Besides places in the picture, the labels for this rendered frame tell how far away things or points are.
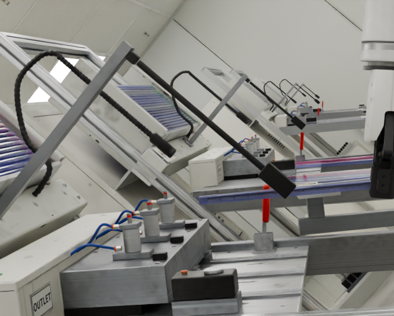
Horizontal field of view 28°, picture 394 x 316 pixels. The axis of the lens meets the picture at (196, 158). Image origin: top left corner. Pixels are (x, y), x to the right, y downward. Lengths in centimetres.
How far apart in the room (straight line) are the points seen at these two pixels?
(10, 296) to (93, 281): 14
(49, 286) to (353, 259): 54
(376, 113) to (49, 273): 46
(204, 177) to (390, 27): 131
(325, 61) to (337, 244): 743
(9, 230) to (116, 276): 20
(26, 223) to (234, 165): 131
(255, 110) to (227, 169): 320
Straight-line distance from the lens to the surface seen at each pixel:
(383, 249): 130
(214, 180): 227
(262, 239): 127
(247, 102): 559
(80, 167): 216
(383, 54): 104
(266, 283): 107
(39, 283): 94
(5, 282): 88
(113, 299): 98
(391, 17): 105
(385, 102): 103
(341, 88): 868
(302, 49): 870
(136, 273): 97
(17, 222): 114
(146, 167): 207
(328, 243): 130
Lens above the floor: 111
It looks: 4 degrees up
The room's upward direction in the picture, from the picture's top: 50 degrees counter-clockwise
